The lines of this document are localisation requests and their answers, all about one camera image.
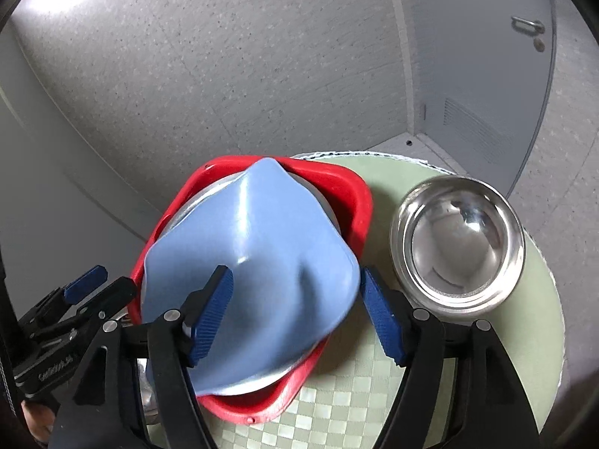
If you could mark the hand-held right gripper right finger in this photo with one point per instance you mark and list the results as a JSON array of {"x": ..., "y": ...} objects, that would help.
[{"x": 381, "y": 318}]

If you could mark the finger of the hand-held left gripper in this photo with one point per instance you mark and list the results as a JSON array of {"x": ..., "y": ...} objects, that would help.
[
  {"x": 84, "y": 284},
  {"x": 112, "y": 295}
]

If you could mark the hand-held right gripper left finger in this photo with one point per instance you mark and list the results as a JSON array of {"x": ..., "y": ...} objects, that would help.
[{"x": 211, "y": 318}]

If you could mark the blue plastic plate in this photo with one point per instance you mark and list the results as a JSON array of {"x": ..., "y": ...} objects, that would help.
[{"x": 266, "y": 252}]

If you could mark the red plastic basket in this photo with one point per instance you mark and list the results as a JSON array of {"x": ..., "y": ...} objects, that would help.
[{"x": 348, "y": 196}]

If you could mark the person's left hand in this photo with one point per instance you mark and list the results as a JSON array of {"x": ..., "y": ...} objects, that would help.
[{"x": 40, "y": 423}]

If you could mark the green checkered round mat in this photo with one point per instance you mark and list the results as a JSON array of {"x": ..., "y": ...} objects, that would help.
[{"x": 337, "y": 407}]

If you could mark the stainless steel bowl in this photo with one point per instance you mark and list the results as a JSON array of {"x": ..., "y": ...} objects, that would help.
[
  {"x": 146, "y": 393},
  {"x": 458, "y": 243}
]

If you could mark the door vent grille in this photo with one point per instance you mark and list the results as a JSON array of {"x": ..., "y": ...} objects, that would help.
[{"x": 475, "y": 128}]

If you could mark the grey door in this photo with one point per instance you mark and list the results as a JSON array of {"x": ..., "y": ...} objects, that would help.
[{"x": 468, "y": 56}]

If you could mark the door keyhole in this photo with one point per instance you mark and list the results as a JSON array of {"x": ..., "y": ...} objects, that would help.
[{"x": 540, "y": 45}]

